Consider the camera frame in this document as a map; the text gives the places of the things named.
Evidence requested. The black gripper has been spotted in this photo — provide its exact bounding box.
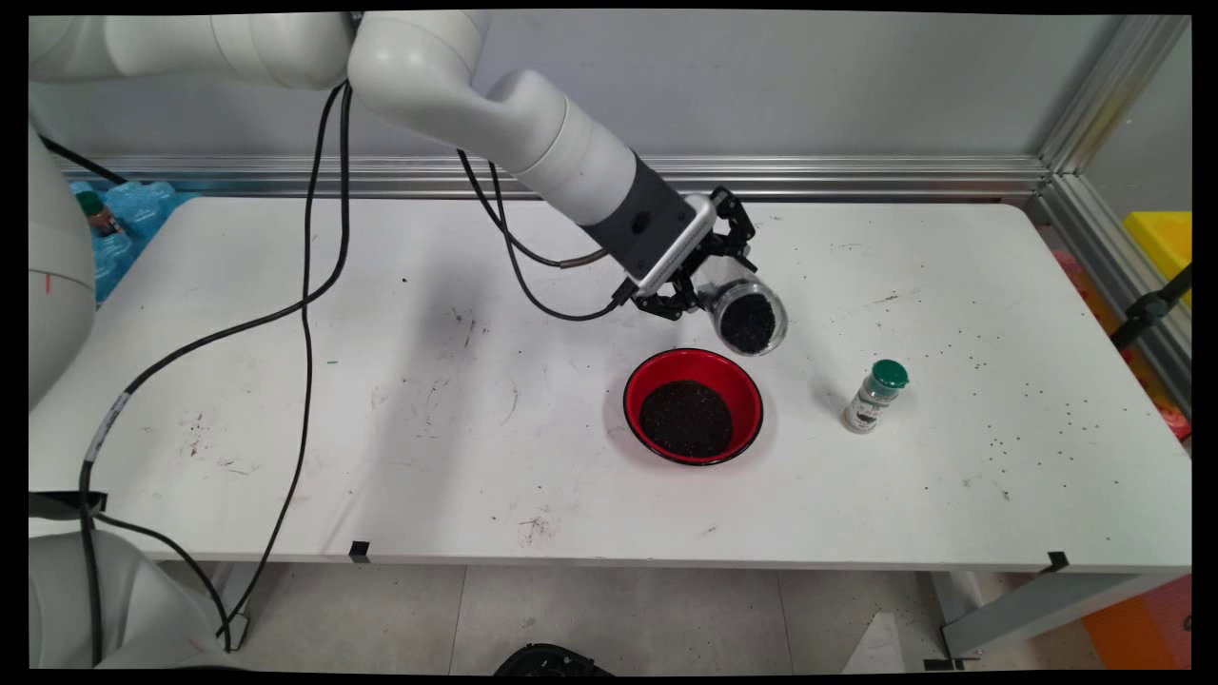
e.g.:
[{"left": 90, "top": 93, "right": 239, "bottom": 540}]
[{"left": 631, "top": 186, "right": 759, "bottom": 323}]

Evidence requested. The clear plastic jar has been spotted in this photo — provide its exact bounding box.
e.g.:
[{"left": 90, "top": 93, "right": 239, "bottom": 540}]
[{"left": 697, "top": 269, "right": 789, "bottom": 358}]

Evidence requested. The red bowl with black rim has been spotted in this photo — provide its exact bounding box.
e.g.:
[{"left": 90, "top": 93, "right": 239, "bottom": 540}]
[{"left": 623, "top": 348, "right": 765, "bottom": 467}]

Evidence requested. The spice shaker with green cap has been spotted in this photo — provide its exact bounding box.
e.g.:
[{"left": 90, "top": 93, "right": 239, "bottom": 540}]
[{"left": 842, "top": 359, "right": 910, "bottom": 436}]

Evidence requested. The black round floor object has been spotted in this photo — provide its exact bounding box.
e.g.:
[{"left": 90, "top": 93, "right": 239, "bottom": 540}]
[{"left": 493, "top": 643, "right": 615, "bottom": 678}]

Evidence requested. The yellow plastic box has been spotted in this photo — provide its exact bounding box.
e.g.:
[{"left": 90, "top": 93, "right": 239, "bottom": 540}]
[{"left": 1123, "top": 211, "right": 1192, "bottom": 305}]

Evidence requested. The grey table leg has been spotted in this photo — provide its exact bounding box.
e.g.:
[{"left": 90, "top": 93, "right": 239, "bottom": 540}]
[
  {"left": 157, "top": 561, "right": 263, "bottom": 653},
  {"left": 918, "top": 571, "right": 1190, "bottom": 667}
]

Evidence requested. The red plastic item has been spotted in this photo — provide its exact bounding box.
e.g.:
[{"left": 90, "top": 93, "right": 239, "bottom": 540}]
[{"left": 1147, "top": 395, "right": 1192, "bottom": 443}]

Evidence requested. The orange box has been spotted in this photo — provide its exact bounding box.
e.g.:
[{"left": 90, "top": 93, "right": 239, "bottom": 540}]
[{"left": 1080, "top": 576, "right": 1192, "bottom": 670}]

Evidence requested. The blue plastic bottle pack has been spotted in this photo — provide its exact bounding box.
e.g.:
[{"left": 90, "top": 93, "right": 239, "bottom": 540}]
[{"left": 67, "top": 181, "right": 198, "bottom": 305}]

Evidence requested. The small bottle with green cap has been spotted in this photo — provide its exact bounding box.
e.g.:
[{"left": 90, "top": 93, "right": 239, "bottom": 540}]
[{"left": 76, "top": 190, "right": 125, "bottom": 239}]

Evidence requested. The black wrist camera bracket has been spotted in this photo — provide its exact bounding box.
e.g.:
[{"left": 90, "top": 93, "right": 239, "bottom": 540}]
[{"left": 579, "top": 150, "right": 717, "bottom": 298}]

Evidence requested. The long aluminium frame rail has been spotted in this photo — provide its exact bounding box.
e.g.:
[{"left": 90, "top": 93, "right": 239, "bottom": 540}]
[{"left": 57, "top": 155, "right": 1052, "bottom": 201}]

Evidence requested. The short aluminium frame rail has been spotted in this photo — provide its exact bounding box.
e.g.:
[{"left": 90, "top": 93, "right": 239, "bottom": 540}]
[{"left": 1032, "top": 174, "right": 1192, "bottom": 420}]

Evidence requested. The thin black cable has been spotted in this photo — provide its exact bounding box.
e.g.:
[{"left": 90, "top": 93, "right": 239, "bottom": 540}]
[{"left": 90, "top": 86, "right": 634, "bottom": 653}]

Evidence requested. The black camera stand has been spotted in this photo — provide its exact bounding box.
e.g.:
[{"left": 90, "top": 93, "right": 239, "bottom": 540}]
[{"left": 1109, "top": 264, "right": 1192, "bottom": 351}]

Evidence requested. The upright aluminium frame post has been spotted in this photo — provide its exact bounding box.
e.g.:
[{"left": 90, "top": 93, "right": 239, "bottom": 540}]
[{"left": 1037, "top": 14, "right": 1192, "bottom": 177}]

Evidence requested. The black cable with grey label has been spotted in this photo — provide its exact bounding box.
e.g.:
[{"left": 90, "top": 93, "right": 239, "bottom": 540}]
[{"left": 81, "top": 84, "right": 610, "bottom": 667}]

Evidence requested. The black cable holding strap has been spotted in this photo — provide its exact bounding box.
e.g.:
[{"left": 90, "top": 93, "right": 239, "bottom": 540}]
[{"left": 29, "top": 490, "right": 108, "bottom": 520}]

